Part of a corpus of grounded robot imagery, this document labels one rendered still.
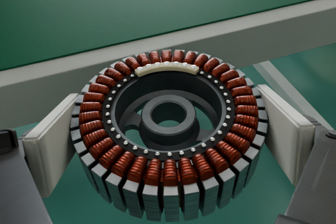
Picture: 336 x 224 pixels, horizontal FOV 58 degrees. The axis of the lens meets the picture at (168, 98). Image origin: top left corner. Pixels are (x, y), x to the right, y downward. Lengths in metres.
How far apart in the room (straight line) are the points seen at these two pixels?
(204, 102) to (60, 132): 0.09
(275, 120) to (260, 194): 0.89
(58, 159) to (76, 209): 0.89
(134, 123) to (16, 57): 0.14
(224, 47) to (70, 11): 0.16
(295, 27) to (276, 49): 0.03
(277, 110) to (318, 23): 0.21
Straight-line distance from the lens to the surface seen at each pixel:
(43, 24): 0.33
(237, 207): 1.01
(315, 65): 1.55
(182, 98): 0.19
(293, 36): 0.35
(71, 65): 0.27
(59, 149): 0.16
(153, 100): 0.19
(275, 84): 1.10
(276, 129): 0.16
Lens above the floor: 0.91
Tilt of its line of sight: 46 degrees down
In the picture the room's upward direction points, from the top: 3 degrees counter-clockwise
